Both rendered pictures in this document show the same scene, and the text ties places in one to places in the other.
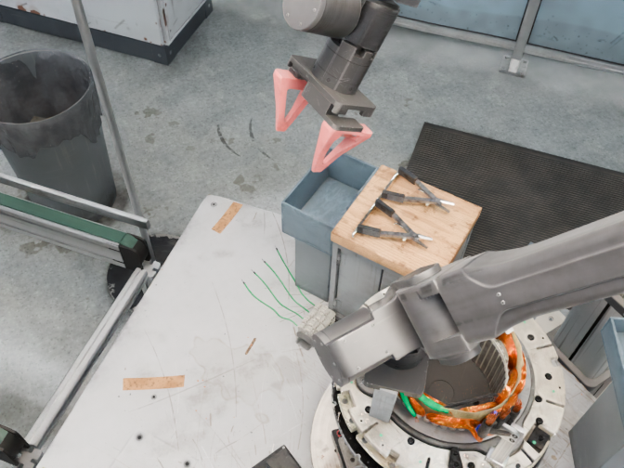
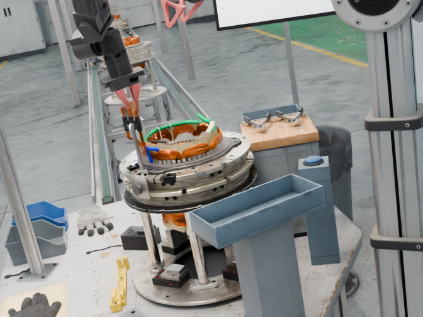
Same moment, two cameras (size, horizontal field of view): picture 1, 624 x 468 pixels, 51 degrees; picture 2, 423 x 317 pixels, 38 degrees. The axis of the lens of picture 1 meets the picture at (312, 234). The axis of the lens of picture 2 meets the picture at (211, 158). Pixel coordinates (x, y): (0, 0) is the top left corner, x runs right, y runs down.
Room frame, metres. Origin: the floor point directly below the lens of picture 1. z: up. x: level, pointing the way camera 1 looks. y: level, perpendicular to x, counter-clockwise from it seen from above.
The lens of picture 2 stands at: (-0.15, -1.48, 1.54)
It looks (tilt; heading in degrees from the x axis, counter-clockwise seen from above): 19 degrees down; 63
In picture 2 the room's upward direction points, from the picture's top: 11 degrees counter-clockwise
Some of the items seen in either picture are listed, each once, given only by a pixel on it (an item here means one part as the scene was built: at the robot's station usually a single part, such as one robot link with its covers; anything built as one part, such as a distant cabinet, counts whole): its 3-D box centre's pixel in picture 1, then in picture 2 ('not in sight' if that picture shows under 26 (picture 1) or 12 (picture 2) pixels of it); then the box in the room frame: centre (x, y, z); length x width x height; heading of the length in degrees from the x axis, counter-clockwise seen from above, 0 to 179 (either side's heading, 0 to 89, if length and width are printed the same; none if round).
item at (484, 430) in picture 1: (499, 422); (131, 123); (0.31, -0.23, 1.21); 0.04 x 0.04 x 0.03; 66
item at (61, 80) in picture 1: (47, 124); (316, 168); (1.65, 0.91, 0.39); 0.39 x 0.39 x 0.35
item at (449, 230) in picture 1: (407, 224); (277, 131); (0.73, -0.17, 1.05); 0.20 x 0.19 x 0.02; 60
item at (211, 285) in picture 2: not in sight; (204, 284); (0.36, -0.31, 0.81); 0.07 x 0.03 x 0.01; 148
